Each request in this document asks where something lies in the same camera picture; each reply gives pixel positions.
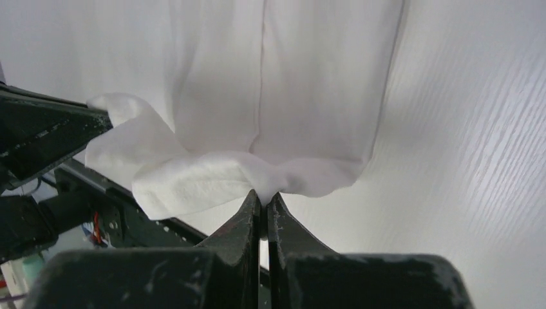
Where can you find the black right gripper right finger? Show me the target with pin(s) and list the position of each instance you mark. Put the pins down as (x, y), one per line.
(306, 273)

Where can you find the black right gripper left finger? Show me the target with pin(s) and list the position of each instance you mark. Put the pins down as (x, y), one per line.
(121, 278)

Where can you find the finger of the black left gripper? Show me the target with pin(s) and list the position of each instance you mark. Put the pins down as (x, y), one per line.
(39, 132)

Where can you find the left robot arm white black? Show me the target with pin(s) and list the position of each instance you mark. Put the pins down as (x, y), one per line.
(28, 226)

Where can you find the white t shirt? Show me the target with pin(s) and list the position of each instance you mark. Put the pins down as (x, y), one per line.
(212, 99)

